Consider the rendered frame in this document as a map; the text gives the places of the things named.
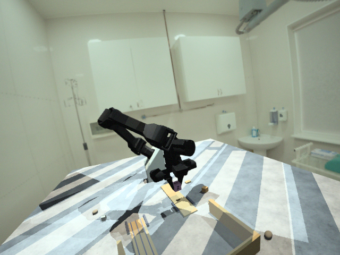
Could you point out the small orange cube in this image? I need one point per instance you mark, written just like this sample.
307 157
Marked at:
205 189

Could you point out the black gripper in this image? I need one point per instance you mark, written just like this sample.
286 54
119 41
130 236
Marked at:
158 175

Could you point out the purple cube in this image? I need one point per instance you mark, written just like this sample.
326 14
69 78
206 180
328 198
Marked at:
177 186

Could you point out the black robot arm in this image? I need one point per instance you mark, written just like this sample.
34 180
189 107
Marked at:
155 135

